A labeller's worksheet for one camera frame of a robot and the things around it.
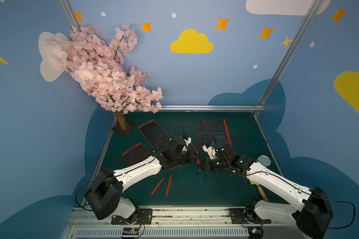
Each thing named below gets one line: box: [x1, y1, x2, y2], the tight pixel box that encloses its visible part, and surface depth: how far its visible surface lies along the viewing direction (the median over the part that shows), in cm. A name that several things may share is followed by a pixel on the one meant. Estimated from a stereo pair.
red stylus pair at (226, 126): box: [222, 119, 229, 134], surface depth 117 cm
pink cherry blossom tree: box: [51, 24, 164, 130], surface depth 74 cm
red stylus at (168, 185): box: [165, 175, 173, 197], surface depth 86 cm
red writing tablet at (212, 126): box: [197, 119, 231, 138], surface depth 117 cm
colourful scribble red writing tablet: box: [198, 132, 233, 151], surface depth 109 cm
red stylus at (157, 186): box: [150, 177, 165, 196], surface depth 86 cm
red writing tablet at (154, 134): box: [137, 119, 170, 148], surface depth 113 cm
